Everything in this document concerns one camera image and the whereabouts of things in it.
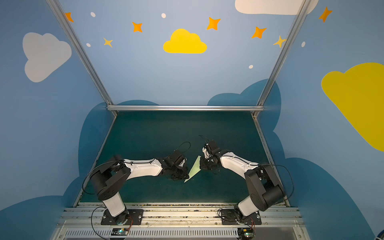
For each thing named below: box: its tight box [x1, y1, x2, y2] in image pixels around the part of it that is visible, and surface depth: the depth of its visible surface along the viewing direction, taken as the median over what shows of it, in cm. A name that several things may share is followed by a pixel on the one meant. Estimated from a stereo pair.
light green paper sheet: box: [184, 155, 202, 183], surface depth 92 cm
